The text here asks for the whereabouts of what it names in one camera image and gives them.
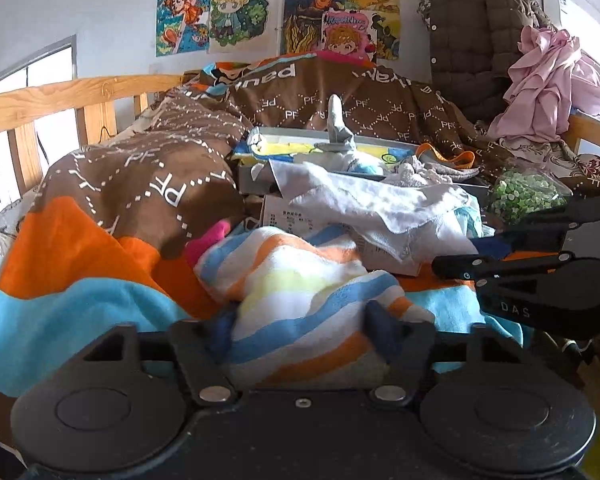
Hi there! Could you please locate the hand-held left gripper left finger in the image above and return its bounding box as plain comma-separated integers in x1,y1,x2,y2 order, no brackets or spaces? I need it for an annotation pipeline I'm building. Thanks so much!
72,310,241,407

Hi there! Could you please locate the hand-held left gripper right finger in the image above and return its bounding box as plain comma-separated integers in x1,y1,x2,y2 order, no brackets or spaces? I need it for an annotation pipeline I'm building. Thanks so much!
362,300,531,407

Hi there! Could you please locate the striped towel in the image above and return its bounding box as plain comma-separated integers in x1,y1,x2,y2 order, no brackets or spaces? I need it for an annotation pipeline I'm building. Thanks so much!
194,225,437,391

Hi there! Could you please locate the brown quilted jacket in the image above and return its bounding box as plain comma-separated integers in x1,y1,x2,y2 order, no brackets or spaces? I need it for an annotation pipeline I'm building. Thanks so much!
419,0,556,123

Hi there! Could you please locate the window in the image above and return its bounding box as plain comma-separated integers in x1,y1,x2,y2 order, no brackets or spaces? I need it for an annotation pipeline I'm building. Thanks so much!
0,35,78,206

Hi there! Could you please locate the brown printed blanket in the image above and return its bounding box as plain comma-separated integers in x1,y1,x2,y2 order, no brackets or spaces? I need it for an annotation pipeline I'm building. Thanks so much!
0,52,600,401

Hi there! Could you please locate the grey sock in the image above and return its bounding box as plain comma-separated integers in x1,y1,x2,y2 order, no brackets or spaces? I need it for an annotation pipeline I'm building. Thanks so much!
312,94,387,176

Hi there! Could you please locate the white cardboard box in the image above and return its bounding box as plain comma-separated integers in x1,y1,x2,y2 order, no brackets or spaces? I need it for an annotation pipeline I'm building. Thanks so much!
259,194,431,277

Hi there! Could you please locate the group of wall drawings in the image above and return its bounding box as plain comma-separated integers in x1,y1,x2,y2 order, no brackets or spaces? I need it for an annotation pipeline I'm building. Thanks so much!
155,0,521,61

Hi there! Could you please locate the pink garment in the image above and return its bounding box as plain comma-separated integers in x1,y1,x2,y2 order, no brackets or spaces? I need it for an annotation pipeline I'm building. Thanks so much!
487,25,600,143

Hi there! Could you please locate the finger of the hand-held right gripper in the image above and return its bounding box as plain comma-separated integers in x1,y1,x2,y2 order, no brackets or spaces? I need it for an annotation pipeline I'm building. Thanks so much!
431,251,576,321
472,196,600,261

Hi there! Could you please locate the white thin cloth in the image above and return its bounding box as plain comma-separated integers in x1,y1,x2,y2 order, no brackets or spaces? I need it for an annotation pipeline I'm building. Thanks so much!
269,159,481,263

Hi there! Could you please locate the bag of green beads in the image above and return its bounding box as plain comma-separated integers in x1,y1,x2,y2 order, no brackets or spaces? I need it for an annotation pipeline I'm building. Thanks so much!
487,160,573,225

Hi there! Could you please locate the white air conditioner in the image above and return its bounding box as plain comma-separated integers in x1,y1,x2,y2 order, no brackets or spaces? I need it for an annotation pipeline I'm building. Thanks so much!
542,0,600,53

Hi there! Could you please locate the grey tray with cartoon picture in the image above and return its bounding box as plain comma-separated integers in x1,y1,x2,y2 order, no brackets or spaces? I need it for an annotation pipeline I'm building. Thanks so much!
232,126,491,196

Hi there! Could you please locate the grey cloth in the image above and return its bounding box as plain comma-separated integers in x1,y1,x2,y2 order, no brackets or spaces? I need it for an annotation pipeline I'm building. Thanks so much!
395,156,481,186

